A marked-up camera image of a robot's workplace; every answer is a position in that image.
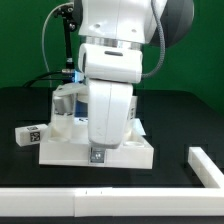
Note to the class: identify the white front fence bar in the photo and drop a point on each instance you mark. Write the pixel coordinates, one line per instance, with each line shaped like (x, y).
(87, 202)

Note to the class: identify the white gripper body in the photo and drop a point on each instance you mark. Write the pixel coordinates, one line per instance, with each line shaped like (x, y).
(108, 109)

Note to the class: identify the white fence bar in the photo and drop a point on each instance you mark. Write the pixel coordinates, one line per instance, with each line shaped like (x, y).
(205, 169)
(87, 202)

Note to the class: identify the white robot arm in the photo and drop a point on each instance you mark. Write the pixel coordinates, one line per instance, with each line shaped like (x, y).
(124, 42)

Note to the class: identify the white marker sheet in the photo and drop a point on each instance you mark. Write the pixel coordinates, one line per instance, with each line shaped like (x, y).
(135, 124)

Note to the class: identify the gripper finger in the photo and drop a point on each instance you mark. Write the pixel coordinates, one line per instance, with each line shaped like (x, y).
(97, 154)

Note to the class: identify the white right fence bar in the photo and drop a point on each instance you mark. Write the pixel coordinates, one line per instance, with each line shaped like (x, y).
(205, 169)

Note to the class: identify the white square tabletop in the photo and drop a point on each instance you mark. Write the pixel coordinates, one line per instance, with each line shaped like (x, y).
(66, 153)

